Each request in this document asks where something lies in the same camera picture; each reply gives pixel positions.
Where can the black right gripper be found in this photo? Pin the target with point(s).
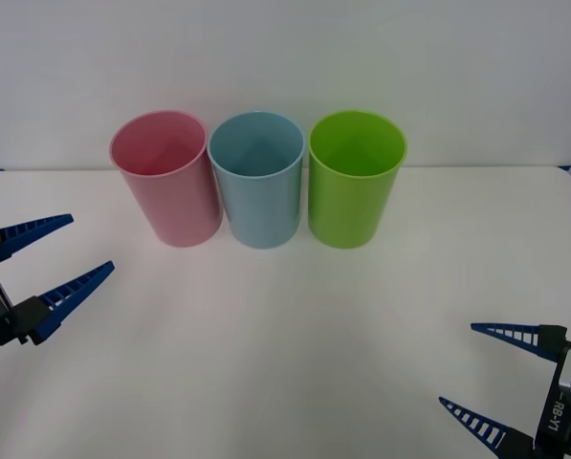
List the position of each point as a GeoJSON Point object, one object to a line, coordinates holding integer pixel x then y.
{"type": "Point", "coordinates": [567, 430]}

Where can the pink plastic bin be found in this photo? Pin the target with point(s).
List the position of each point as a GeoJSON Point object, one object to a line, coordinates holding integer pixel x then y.
{"type": "Point", "coordinates": [180, 210]}

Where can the pale blue plastic bin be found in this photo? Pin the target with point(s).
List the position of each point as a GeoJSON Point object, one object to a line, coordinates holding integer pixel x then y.
{"type": "Point", "coordinates": [261, 210]}

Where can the green plastic bin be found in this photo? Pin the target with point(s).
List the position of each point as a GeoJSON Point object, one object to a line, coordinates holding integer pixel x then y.
{"type": "Point", "coordinates": [347, 210]}

